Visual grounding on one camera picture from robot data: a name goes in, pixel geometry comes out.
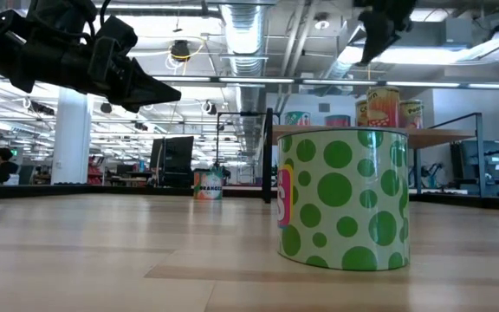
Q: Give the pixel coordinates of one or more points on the suspended linear light rail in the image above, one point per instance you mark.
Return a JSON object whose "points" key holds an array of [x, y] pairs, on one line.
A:
{"points": [[340, 82]]}

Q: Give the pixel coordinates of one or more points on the black round ceiling speaker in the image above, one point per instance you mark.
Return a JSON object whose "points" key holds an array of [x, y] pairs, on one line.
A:
{"points": [[106, 108]]}

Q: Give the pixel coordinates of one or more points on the short oranges can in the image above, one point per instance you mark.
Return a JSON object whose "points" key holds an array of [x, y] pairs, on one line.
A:
{"points": [[208, 186]]}

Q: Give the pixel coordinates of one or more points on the silver round ventilation duct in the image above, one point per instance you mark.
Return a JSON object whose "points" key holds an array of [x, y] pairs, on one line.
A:
{"points": [[351, 39], [245, 30]]}

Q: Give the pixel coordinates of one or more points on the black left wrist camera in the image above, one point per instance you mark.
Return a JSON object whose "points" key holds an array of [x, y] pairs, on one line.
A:
{"points": [[117, 34]]}

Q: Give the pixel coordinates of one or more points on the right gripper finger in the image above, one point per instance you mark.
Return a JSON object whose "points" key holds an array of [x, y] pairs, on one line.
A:
{"points": [[388, 32], [370, 39]]}

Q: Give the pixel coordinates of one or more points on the white round pillar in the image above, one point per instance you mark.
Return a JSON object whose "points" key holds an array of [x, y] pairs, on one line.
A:
{"points": [[72, 143]]}

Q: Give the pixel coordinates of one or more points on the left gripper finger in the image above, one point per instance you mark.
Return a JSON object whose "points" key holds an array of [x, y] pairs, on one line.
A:
{"points": [[150, 86], [141, 106]]}

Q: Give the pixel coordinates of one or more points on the white round ceiling sensor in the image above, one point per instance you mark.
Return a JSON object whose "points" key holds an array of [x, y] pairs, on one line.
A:
{"points": [[322, 24]]}

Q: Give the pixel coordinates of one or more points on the black computer monitor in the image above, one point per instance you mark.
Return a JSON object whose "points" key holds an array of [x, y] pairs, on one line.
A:
{"points": [[156, 154], [179, 151]]}

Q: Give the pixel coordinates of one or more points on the long grey ceiling light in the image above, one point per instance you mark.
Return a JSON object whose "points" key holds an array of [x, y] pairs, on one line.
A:
{"points": [[167, 7]]}

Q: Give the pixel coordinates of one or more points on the grey wall vent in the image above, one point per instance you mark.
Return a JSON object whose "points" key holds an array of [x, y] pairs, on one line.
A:
{"points": [[324, 108]]}

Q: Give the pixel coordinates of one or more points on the black aluminium extrusion frame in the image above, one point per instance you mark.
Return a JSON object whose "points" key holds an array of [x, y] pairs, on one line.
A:
{"points": [[102, 190], [470, 203]]}

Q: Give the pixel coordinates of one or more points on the rectangular ceiling light panel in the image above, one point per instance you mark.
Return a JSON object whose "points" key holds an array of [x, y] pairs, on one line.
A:
{"points": [[427, 55]]}

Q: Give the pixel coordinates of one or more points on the black background workstation frame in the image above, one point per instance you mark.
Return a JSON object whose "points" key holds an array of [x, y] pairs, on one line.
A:
{"points": [[241, 113]]}

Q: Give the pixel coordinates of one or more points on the green exit sign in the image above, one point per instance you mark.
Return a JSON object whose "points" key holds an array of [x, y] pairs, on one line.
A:
{"points": [[14, 152]]}

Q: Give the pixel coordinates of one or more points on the tall orange corn can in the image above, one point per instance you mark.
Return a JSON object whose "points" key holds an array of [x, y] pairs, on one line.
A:
{"points": [[382, 108], [361, 115]]}

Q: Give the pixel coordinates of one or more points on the green polka dot peas can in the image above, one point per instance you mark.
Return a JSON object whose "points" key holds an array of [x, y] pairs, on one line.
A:
{"points": [[345, 195]]}

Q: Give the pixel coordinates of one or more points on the wooden shelf board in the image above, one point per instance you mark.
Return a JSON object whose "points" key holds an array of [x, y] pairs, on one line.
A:
{"points": [[440, 138]]}

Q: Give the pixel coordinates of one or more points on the grey equipment cabinet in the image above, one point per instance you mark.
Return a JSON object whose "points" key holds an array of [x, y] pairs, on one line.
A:
{"points": [[475, 169]]}

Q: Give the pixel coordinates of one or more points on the black pendant ceiling fixture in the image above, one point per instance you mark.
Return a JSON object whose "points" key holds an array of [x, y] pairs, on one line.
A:
{"points": [[180, 50]]}

